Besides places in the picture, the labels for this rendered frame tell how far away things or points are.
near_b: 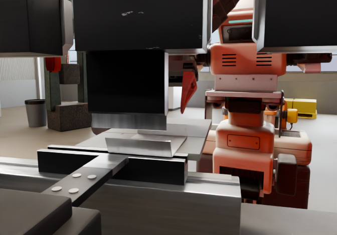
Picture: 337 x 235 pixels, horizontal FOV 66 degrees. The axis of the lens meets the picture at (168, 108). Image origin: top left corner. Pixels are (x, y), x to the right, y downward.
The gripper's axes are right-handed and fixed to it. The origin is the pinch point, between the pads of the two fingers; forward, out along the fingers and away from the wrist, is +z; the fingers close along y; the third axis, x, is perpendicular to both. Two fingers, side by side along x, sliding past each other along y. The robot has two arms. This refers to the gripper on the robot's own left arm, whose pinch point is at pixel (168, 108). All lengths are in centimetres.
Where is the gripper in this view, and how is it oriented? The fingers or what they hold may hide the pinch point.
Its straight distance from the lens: 51.7
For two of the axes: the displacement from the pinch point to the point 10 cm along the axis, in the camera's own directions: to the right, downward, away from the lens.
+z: -1.1, 9.3, -3.6
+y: 9.7, 0.3, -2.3
